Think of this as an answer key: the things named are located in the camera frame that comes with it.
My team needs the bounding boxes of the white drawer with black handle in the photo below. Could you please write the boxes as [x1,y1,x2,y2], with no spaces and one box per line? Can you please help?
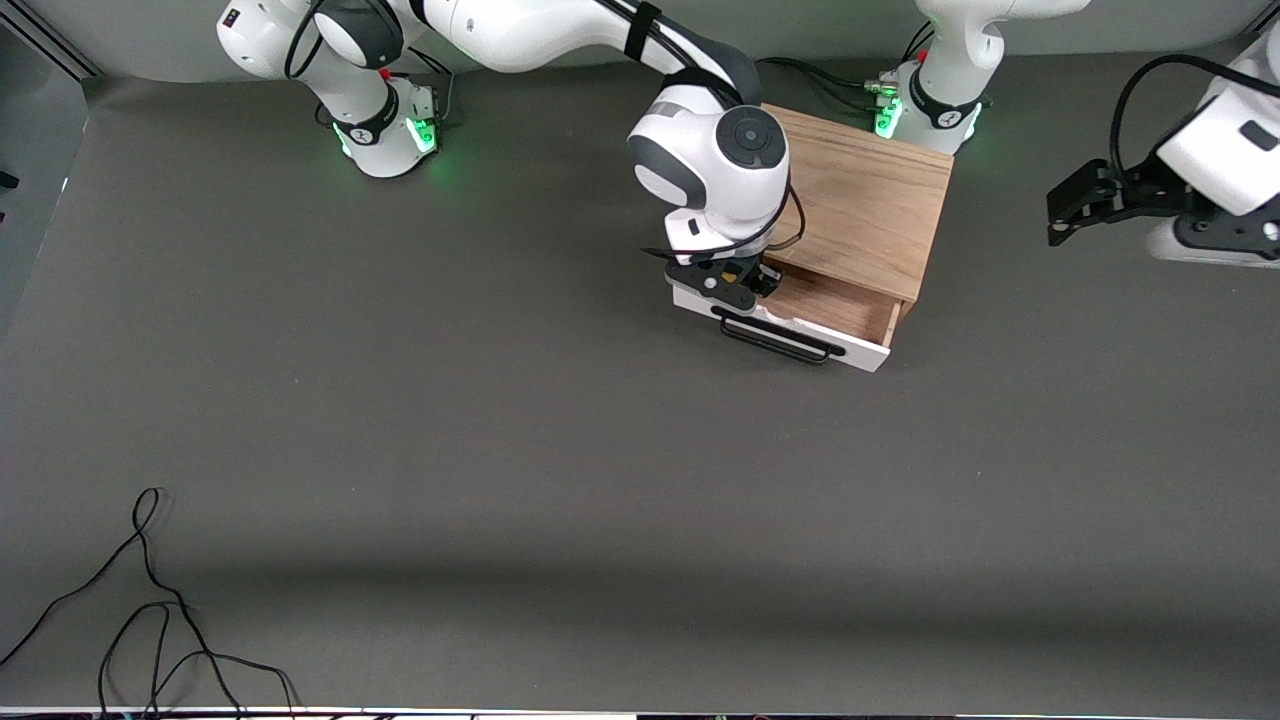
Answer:
[671,262,916,374]

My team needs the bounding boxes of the wooden drawer cabinet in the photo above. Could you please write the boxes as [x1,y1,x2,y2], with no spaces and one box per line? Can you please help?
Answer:
[745,103,955,305]

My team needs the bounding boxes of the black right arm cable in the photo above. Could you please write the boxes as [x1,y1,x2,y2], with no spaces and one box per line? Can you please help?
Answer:
[285,0,807,263]

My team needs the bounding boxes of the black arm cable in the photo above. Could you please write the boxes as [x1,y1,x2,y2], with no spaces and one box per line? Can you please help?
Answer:
[1108,52,1280,196]
[285,0,807,263]

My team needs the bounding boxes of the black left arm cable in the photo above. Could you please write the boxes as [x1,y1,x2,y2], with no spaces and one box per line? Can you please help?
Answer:
[1108,52,1280,196]

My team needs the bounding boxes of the black left base cable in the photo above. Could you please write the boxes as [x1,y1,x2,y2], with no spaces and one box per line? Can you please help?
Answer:
[757,57,896,113]

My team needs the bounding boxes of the black base cable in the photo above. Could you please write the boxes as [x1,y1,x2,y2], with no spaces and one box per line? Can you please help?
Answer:
[757,57,896,113]
[380,40,457,126]

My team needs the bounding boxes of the black right base cable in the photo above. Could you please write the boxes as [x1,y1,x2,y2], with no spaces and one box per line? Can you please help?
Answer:
[380,40,457,126]

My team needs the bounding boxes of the loose black cable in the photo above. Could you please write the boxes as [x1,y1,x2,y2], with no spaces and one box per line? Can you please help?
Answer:
[0,487,301,717]

